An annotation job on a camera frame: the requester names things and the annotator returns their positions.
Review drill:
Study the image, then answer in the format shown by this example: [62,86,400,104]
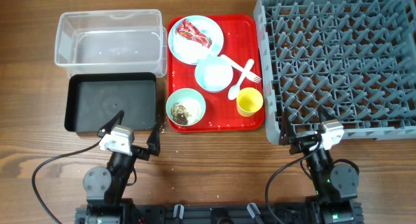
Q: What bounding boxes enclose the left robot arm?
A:
[74,110,161,224]

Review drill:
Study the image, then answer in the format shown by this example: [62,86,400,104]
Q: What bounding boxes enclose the yellow cup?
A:
[237,88,263,117]

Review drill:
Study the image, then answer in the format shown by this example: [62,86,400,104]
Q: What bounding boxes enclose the red snack wrapper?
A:
[176,19,212,49]

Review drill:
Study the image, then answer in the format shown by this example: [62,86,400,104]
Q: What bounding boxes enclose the red serving tray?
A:
[166,14,265,133]

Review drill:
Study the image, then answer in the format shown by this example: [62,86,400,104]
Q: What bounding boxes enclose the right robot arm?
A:
[279,106,364,223]

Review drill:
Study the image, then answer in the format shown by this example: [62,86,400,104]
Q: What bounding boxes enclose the light blue plate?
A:
[168,15,224,65]

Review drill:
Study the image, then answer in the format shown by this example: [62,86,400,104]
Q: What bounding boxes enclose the light blue bowl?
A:
[194,56,233,93]

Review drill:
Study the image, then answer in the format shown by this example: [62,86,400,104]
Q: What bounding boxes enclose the black waste tray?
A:
[64,72,157,133]

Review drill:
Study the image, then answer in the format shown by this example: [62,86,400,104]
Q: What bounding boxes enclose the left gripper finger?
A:
[146,123,161,156]
[97,110,124,137]

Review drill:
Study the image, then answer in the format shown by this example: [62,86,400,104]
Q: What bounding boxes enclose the white plastic spoon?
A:
[227,59,254,100]

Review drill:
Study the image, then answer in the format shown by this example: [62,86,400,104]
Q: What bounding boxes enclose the green bowl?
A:
[166,88,206,127]

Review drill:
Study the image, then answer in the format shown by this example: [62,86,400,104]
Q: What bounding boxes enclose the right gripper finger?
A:
[279,110,296,145]
[317,106,335,122]

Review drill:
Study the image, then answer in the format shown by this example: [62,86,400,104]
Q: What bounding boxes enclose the food scraps and rice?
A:
[171,98,202,126]

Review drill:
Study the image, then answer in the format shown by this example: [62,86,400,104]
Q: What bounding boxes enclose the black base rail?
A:
[74,202,365,224]

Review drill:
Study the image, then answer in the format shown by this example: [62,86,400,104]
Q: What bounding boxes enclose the clear plastic bin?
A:
[54,9,167,78]

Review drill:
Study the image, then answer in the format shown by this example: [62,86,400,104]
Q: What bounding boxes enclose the white plastic fork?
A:
[220,55,261,83]

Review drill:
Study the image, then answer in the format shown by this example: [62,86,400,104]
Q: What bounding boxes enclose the grey dishwasher rack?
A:
[253,0,415,143]

